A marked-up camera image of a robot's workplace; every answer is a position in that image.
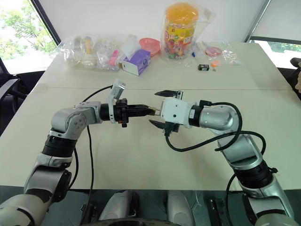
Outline yellow bottle in bag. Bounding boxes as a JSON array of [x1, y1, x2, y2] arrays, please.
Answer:
[[85, 35, 94, 55]]

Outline candy jar with orange lid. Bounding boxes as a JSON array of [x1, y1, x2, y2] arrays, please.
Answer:
[[164, 2, 200, 59]]

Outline pink plastic bowl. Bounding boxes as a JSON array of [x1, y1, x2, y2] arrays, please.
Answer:
[[138, 37, 162, 57]]

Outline black office chair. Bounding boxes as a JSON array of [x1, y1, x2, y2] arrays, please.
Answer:
[[0, 56, 32, 113]]

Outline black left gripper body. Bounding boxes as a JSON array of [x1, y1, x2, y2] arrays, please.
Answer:
[[113, 98, 130, 129]]

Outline purple tissue box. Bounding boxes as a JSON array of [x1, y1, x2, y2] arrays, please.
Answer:
[[120, 48, 151, 77]]

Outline yellow-lidded toy jar in bag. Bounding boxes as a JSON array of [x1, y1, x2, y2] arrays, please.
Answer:
[[160, 1, 217, 66]]

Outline pink round lid in bag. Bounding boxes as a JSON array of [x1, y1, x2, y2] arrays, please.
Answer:
[[204, 46, 223, 57]]

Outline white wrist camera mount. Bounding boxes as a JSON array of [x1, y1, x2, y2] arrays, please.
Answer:
[[107, 79, 128, 125], [160, 98, 197, 129]]

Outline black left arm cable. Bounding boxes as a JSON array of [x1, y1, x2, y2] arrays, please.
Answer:
[[67, 85, 114, 214]]

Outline dark chair with person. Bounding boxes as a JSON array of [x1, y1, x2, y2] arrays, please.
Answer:
[[289, 57, 301, 96]]

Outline black block under table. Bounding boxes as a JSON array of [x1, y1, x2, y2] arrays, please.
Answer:
[[208, 197, 227, 224]]

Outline white rounded robot shape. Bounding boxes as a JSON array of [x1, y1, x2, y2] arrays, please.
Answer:
[[166, 190, 196, 226], [99, 190, 140, 222]]

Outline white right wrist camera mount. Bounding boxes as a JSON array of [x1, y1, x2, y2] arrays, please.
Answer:
[[160, 98, 197, 129]]

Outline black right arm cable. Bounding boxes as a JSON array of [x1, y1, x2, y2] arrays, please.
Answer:
[[164, 100, 279, 215]]

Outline small clear plastic bag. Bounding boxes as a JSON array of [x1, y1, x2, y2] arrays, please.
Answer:
[[221, 48, 243, 67]]

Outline clear plastic bag of items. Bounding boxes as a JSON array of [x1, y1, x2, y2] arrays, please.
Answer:
[[50, 32, 140, 72]]

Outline pink item in bag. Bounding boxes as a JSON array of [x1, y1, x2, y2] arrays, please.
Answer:
[[109, 50, 119, 67]]

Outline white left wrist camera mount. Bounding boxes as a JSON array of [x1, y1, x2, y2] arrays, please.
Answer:
[[107, 79, 128, 125]]

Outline brass padlock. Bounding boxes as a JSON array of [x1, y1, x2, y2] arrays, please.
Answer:
[[149, 107, 163, 118]]

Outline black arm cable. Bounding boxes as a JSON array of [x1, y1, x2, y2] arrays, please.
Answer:
[[67, 85, 114, 214], [164, 100, 279, 215]]

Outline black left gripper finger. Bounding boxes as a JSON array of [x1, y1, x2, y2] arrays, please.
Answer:
[[149, 120, 167, 130], [128, 110, 151, 118], [128, 104, 151, 112], [154, 89, 177, 98]]

